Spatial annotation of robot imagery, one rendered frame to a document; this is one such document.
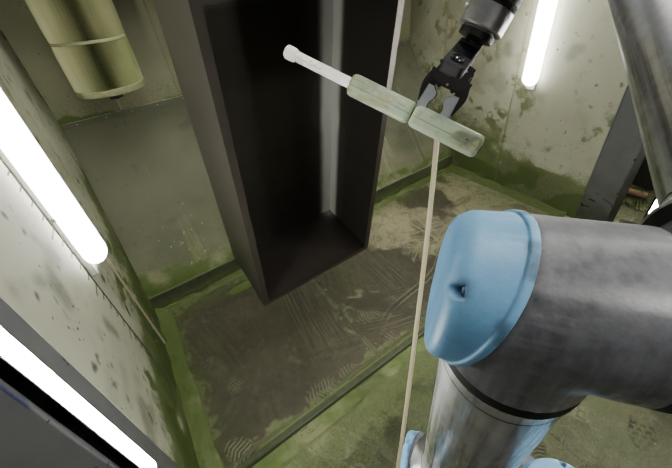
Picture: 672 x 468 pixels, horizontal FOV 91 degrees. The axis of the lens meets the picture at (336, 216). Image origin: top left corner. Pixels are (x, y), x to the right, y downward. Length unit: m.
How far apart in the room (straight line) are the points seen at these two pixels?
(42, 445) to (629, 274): 0.87
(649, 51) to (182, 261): 2.23
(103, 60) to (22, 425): 1.61
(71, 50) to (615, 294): 2.05
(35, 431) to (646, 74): 0.98
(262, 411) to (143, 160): 1.59
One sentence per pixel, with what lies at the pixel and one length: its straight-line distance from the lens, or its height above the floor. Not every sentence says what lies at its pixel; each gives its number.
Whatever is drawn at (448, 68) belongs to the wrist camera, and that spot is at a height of 1.47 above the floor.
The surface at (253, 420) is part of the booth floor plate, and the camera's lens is 1.80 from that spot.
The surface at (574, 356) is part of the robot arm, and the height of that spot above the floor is 1.45.
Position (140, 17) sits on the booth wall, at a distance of 2.42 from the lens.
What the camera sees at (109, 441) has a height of 0.90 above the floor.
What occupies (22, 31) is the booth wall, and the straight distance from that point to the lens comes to 2.41.
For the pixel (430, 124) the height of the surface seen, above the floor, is 1.37.
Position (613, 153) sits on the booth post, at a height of 0.58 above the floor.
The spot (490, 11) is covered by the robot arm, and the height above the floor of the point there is 1.55.
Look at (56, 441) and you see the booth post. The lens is 0.88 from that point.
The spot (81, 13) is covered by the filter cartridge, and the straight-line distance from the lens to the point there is 2.05.
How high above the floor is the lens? 1.63
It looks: 36 degrees down
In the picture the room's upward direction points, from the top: 7 degrees counter-clockwise
